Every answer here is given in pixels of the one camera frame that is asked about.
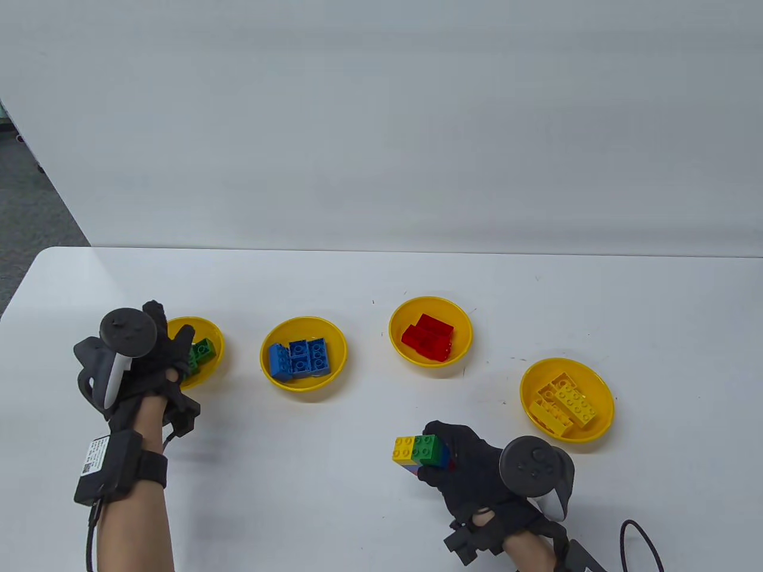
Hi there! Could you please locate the person's left hand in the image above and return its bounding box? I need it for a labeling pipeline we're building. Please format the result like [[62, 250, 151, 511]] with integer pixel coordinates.
[[109, 301, 196, 436]]

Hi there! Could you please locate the person's left forearm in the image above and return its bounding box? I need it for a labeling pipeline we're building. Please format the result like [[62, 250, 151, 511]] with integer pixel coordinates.
[[95, 396, 176, 572]]

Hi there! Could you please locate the person's right hand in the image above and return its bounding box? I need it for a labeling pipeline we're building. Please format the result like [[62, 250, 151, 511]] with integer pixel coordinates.
[[418, 420, 570, 558]]

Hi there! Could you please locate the braided black cable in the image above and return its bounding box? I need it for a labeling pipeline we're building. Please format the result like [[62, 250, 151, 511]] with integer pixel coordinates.
[[83, 500, 102, 572], [620, 520, 664, 572]]

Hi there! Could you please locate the person's right forearm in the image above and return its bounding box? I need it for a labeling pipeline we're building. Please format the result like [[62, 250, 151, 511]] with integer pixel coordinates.
[[504, 533, 558, 572]]

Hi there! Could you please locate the grey handheld controller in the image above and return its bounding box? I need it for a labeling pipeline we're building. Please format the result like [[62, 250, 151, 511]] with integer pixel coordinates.
[[499, 436, 576, 518], [73, 308, 157, 421]]

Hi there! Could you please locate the red long toy brick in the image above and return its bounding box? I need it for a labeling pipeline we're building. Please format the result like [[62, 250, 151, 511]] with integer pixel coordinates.
[[416, 314, 455, 343]]

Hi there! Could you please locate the yellow plastic bowl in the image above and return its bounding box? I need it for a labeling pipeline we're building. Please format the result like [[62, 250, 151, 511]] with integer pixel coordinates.
[[167, 316, 226, 391], [520, 357, 615, 444], [260, 316, 349, 392], [388, 296, 473, 368]]

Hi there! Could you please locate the black wrist sensor box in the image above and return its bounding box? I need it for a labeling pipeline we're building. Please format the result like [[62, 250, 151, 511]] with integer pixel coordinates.
[[75, 430, 144, 507], [563, 539, 609, 572]]

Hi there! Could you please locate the large multicolour toy brick block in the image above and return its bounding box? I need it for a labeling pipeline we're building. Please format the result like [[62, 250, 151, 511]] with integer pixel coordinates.
[[392, 435, 452, 477]]

